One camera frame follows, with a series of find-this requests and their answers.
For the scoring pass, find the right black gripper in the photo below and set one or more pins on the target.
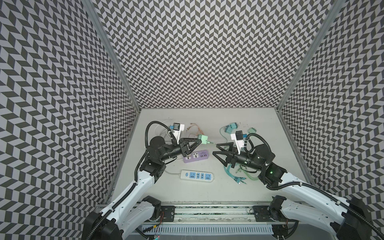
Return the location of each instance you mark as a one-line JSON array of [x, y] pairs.
[[232, 157]]

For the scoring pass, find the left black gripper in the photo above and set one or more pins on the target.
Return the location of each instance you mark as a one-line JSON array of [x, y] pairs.
[[184, 147]]

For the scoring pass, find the purple power strip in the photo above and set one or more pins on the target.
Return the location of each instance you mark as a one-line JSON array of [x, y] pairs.
[[197, 156]]

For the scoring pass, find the light green charger plug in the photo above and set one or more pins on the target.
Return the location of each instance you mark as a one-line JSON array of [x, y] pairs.
[[203, 138]]

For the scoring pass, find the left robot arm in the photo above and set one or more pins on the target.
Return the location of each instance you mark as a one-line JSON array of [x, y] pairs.
[[130, 209]]

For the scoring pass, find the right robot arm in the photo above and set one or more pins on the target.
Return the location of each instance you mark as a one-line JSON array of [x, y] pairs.
[[344, 219]]

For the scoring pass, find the green charger plug far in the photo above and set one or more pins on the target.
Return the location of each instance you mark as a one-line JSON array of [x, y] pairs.
[[252, 131]]

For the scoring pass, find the white blue power strip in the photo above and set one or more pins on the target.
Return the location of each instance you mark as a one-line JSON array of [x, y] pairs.
[[189, 175]]

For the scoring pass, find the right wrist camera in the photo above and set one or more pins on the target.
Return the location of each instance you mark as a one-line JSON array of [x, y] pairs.
[[239, 138]]

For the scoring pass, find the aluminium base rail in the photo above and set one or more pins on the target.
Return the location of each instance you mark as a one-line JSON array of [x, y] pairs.
[[213, 211]]

